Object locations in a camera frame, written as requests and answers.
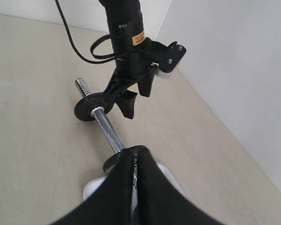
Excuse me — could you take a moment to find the black weight plate end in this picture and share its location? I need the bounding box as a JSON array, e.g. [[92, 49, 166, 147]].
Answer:
[[74, 92, 114, 121], [103, 152, 122, 174]]

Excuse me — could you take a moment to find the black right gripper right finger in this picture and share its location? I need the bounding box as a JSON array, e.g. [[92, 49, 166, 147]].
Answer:
[[132, 145, 222, 225]]

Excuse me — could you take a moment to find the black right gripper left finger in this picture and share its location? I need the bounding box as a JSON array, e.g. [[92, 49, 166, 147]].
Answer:
[[53, 150, 134, 225]]

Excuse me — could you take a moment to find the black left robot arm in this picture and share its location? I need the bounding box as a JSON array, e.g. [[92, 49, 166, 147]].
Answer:
[[100, 0, 158, 119]]

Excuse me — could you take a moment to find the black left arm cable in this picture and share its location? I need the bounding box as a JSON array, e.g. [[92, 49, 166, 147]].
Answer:
[[55, 0, 122, 64]]

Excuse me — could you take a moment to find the chrome dumbbell bar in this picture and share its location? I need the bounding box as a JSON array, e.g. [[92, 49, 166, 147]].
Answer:
[[74, 78, 125, 153]]

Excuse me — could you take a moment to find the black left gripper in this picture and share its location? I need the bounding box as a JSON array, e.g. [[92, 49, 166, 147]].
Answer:
[[103, 38, 169, 120]]

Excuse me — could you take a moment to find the white plastic tray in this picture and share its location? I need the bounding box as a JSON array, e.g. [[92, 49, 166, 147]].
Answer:
[[82, 163, 186, 212]]

